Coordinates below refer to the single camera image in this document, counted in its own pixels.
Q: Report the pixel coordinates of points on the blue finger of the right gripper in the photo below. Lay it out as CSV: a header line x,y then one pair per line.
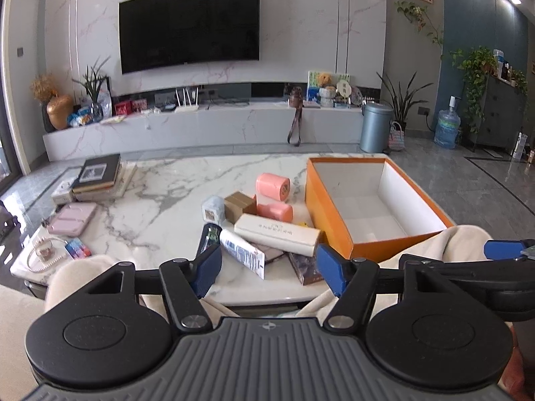
x,y
504,250

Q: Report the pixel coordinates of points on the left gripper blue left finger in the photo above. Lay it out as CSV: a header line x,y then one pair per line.
x,y
184,284

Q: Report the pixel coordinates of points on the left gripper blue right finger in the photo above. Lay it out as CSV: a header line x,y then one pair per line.
x,y
353,282

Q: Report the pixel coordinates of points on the dark illustrated card box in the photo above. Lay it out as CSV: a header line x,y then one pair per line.
x,y
305,268

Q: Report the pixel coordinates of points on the white long rectangular case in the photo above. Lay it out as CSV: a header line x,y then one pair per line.
x,y
278,235

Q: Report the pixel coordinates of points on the white blue-label lotion tube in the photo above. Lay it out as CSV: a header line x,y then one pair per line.
x,y
243,252

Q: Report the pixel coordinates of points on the clear acrylic box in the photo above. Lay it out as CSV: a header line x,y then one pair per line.
x,y
213,210

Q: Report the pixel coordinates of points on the orange cardboard box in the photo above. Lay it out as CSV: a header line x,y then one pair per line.
x,y
369,207

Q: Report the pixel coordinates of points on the brown cardboard box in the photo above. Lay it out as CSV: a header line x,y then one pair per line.
x,y
238,204

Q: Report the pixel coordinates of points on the pink pump bottle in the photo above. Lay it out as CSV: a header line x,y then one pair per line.
x,y
277,211

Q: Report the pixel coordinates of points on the pink cylinder jar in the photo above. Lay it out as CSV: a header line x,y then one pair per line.
x,y
273,186

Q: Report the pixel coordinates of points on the dark green shampoo bottle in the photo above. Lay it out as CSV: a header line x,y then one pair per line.
x,y
209,237

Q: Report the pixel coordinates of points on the plaid fabric case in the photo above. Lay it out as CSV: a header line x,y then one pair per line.
x,y
271,254

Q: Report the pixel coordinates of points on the small colourful card pack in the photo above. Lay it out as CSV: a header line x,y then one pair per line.
x,y
77,249

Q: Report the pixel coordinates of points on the dark grey cabinet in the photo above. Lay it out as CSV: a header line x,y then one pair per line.
x,y
503,112

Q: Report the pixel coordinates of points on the blue water jug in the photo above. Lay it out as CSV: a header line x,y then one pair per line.
x,y
447,127

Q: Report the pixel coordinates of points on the stack of books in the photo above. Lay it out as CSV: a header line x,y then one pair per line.
x,y
103,178

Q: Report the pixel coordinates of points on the grey metal trash bin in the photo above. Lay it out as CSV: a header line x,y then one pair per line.
x,y
376,126

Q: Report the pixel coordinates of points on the woven pastel handbag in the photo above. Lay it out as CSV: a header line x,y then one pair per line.
x,y
396,139

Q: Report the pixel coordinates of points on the pink tablet case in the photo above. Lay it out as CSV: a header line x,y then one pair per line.
x,y
72,219

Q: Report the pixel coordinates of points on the white marble tv console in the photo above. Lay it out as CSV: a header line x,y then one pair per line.
x,y
260,127

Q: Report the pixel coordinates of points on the white wifi router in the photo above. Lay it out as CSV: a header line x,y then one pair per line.
x,y
187,99

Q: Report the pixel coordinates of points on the teddy bear ornament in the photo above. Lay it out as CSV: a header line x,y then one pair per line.
x,y
326,90

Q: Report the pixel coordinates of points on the potted green floor plant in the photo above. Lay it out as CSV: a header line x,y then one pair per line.
x,y
402,100

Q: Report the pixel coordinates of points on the hanging ivy plant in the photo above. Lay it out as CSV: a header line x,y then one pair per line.
x,y
476,65

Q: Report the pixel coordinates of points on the gold vase with dried flowers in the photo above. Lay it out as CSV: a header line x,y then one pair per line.
x,y
57,107

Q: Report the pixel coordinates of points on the potted grass plant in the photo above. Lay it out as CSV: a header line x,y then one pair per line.
x,y
92,81

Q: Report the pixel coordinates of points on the black wall television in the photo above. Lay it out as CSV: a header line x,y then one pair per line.
x,y
162,33

